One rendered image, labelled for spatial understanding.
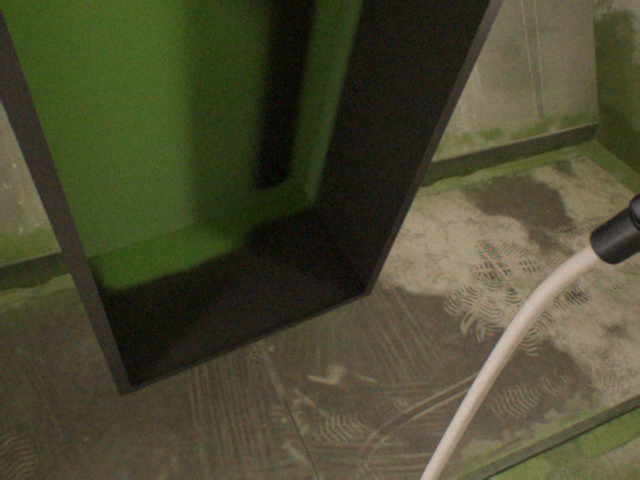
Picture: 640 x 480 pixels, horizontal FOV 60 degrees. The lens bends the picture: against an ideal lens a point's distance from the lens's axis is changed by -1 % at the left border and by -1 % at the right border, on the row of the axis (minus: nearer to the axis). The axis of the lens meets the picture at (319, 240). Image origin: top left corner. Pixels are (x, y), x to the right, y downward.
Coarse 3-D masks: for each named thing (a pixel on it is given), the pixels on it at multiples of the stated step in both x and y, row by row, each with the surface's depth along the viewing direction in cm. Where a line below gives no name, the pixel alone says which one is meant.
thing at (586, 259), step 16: (576, 256) 43; (592, 256) 42; (560, 272) 45; (576, 272) 44; (544, 288) 47; (560, 288) 46; (528, 304) 49; (544, 304) 48; (512, 320) 51; (528, 320) 49; (512, 336) 51; (496, 352) 53; (512, 352) 53; (496, 368) 54; (480, 384) 55; (464, 400) 58; (480, 400) 56; (464, 416) 58; (448, 432) 60; (448, 448) 61; (432, 464) 63
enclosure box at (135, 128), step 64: (0, 0) 76; (64, 0) 80; (128, 0) 85; (192, 0) 90; (256, 0) 96; (320, 0) 103; (384, 0) 94; (448, 0) 81; (0, 64) 47; (64, 64) 88; (128, 64) 94; (192, 64) 100; (256, 64) 108; (320, 64) 116; (384, 64) 100; (448, 64) 85; (64, 128) 98; (128, 128) 105; (192, 128) 113; (256, 128) 122; (320, 128) 130; (384, 128) 106; (64, 192) 110; (128, 192) 118; (192, 192) 129; (256, 192) 141; (320, 192) 142; (384, 192) 114; (64, 256) 70; (128, 256) 131; (192, 256) 134; (256, 256) 136; (320, 256) 139; (384, 256) 121; (128, 320) 122; (192, 320) 124; (256, 320) 127; (128, 384) 109
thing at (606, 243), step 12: (636, 204) 36; (624, 216) 38; (636, 216) 36; (600, 228) 40; (612, 228) 39; (624, 228) 38; (636, 228) 37; (600, 240) 40; (612, 240) 39; (624, 240) 38; (636, 240) 37; (600, 252) 40; (612, 252) 39; (624, 252) 39; (636, 252) 39
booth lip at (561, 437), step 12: (636, 396) 166; (612, 408) 163; (624, 408) 163; (636, 408) 166; (588, 420) 160; (600, 420) 160; (564, 432) 157; (576, 432) 157; (540, 444) 154; (552, 444) 155; (504, 456) 151; (516, 456) 151; (528, 456) 152; (480, 468) 148; (492, 468) 149; (504, 468) 149
